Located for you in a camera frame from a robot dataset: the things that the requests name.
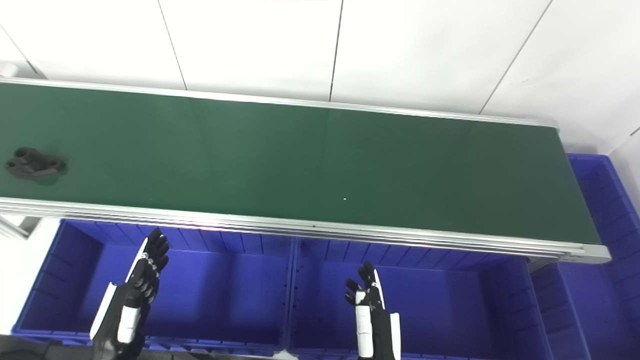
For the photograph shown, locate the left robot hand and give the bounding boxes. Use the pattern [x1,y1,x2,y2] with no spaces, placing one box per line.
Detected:
[90,229,171,360]

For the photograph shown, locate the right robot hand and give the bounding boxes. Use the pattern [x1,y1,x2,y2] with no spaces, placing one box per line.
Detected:
[344,261,402,360]

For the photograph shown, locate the black flanged metal part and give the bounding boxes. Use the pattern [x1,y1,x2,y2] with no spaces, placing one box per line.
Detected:
[5,147,68,180]

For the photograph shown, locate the blue plastic bin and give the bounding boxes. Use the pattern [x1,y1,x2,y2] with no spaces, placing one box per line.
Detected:
[287,237,553,360]
[529,154,640,360]
[11,220,297,357]

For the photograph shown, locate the green conveyor belt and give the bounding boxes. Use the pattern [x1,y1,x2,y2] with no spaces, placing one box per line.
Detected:
[0,82,601,246]
[0,76,612,264]

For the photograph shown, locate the aluminium conveyor support leg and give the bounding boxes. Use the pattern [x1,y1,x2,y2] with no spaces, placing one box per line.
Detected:
[0,215,45,241]

